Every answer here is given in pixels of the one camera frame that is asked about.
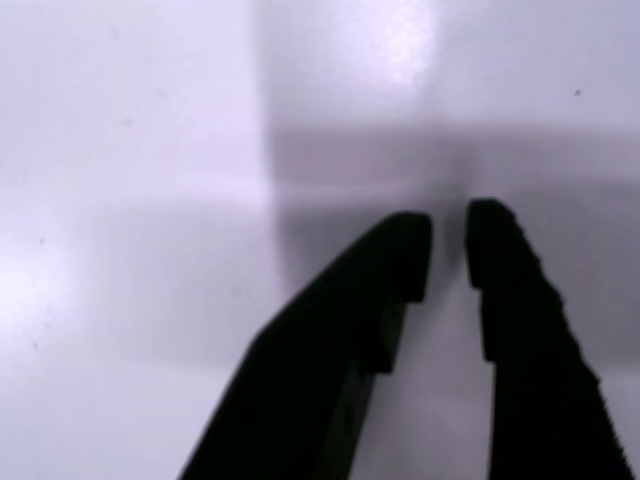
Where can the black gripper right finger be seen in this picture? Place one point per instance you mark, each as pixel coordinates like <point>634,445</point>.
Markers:
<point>530,380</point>

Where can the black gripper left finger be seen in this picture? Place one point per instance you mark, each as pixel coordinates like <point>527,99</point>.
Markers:
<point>320,360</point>

